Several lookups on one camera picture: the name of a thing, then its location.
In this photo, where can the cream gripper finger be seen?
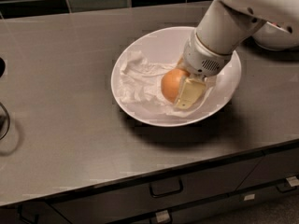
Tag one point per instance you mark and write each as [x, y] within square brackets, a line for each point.
[182, 66]
[190, 89]

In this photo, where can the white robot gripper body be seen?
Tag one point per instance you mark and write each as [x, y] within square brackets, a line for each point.
[202, 59]

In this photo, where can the orange fruit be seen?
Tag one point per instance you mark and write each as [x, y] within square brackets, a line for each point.
[170, 83]

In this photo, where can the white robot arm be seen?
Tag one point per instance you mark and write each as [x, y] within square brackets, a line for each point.
[226, 24]

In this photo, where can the white paper napkin in bowl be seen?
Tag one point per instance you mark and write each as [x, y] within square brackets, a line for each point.
[140, 84]

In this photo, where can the large white bowl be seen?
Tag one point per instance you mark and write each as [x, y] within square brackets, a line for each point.
[165, 46]

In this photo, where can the white bowl with strawberries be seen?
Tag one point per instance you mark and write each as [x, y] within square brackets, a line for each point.
[276, 39]

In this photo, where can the white label on drawer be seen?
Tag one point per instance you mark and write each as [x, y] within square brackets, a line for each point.
[249, 197]

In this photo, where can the middle drawer handle black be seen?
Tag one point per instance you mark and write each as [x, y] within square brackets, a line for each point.
[165, 187]

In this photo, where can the drawer handle black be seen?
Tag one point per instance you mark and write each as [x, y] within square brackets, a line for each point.
[27, 214]
[165, 187]
[288, 185]

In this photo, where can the lower drawer handle with label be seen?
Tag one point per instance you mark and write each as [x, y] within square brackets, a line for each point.
[162, 217]

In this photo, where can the right drawer handle black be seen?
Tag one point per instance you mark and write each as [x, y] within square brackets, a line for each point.
[288, 185]

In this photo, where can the black wire object at left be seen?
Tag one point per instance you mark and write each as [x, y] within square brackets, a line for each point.
[4, 117]

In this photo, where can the left drawer handle black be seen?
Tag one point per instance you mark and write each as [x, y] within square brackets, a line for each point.
[27, 214]

